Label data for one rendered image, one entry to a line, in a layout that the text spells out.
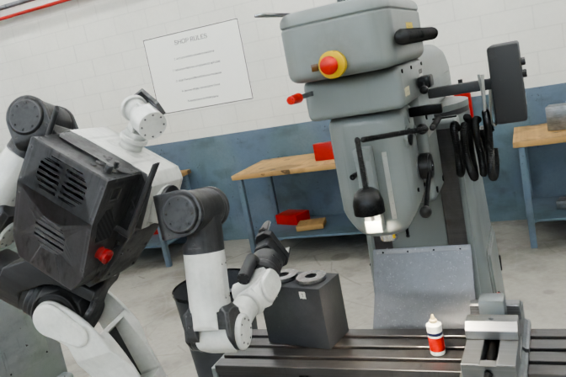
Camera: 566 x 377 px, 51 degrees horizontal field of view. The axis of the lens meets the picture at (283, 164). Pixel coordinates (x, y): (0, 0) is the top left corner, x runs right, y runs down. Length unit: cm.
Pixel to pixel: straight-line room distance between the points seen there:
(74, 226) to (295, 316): 78
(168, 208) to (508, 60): 97
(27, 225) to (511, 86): 123
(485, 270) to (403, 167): 67
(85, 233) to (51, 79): 658
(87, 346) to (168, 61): 546
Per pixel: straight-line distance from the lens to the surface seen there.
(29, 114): 143
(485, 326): 159
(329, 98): 143
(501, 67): 169
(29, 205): 133
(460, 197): 193
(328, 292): 175
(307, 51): 134
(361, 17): 131
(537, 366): 162
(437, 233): 198
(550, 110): 522
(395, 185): 147
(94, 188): 121
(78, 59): 748
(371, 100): 141
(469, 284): 196
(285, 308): 180
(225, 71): 641
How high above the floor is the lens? 177
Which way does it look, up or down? 9 degrees down
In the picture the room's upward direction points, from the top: 11 degrees counter-clockwise
